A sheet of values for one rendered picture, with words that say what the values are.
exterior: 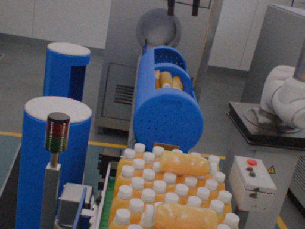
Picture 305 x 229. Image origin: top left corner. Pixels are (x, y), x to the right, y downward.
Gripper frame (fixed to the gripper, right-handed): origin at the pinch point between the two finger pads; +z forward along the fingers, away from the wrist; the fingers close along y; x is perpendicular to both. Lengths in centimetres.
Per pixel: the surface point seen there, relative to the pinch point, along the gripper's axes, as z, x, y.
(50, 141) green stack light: 33, -31, -73
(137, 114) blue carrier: 39.3, -6.0, -25.0
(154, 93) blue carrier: 30.7, -8.5, -19.2
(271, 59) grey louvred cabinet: 50, 115, 232
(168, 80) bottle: 32.7, 16.3, 9.2
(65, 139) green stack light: 33, -32, -70
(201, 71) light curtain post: 46, 78, 95
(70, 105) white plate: 43, 27, -37
